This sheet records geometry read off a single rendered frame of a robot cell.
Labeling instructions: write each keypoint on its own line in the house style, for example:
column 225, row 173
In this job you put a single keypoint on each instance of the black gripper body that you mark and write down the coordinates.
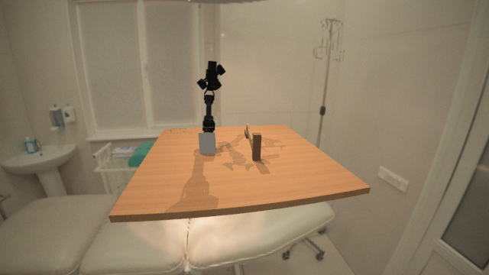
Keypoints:
column 211, row 76

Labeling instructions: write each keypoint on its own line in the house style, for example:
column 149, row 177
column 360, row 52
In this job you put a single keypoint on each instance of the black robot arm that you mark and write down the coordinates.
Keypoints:
column 208, row 119

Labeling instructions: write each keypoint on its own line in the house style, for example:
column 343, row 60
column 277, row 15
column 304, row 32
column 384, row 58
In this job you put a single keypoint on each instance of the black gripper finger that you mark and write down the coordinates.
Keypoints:
column 203, row 83
column 219, row 71

